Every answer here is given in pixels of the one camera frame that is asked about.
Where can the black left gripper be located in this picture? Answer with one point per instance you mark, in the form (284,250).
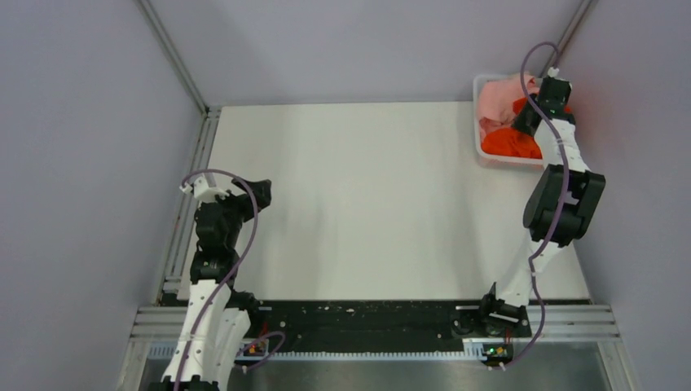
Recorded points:
(261,189)

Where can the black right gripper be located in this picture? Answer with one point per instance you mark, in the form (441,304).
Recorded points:
(520,123)

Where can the orange t-shirt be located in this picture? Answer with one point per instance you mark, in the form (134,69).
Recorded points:
(499,137)

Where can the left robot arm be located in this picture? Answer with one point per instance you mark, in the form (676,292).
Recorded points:
(214,327)

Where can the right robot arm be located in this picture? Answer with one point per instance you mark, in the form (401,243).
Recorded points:
(558,212)

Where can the pink t-shirt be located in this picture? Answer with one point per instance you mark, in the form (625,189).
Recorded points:
(499,103)

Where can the white plastic basket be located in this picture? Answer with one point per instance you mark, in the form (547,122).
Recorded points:
(491,160)

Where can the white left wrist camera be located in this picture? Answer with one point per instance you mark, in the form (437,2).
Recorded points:
(204,189)

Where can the aluminium frame rail left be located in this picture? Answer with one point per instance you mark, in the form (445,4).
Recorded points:
(174,259)

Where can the aluminium frame rail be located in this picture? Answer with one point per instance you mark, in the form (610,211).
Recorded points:
(588,356)
(174,259)

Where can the aluminium frame rail front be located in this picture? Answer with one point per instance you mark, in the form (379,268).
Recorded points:
(588,356)

